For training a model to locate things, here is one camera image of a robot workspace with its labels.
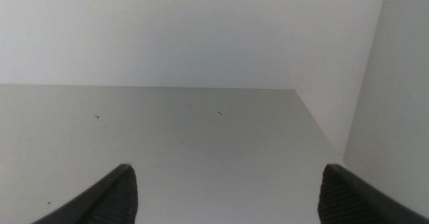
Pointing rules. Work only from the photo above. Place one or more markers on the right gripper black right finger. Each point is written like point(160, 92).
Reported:
point(345, 200)

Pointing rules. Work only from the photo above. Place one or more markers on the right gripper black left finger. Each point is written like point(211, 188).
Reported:
point(114, 200)

